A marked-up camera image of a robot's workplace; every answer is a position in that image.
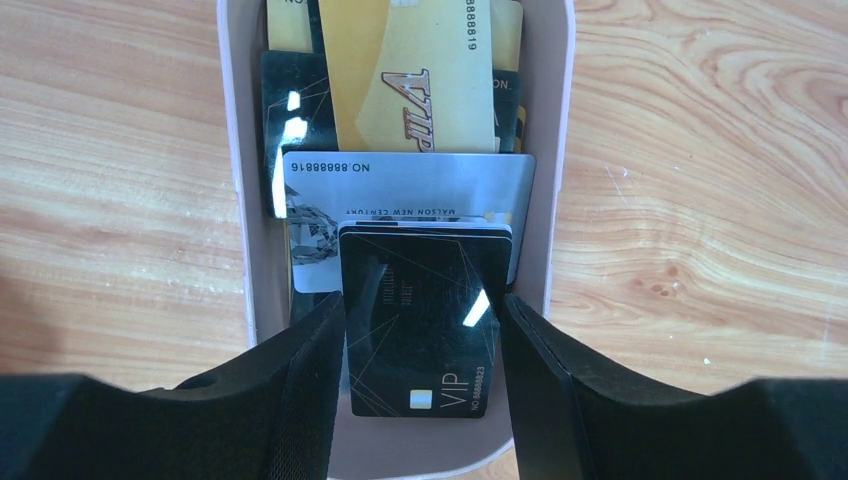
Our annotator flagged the black VIP card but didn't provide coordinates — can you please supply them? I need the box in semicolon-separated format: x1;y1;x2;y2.
339;222;513;419

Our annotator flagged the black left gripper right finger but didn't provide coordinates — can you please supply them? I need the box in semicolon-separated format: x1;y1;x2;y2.
500;295;847;479

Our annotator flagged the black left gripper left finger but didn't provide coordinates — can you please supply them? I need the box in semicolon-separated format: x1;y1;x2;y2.
1;293;345;479

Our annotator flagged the dark patterned card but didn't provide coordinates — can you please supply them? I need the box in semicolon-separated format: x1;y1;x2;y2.
260;50;338;219

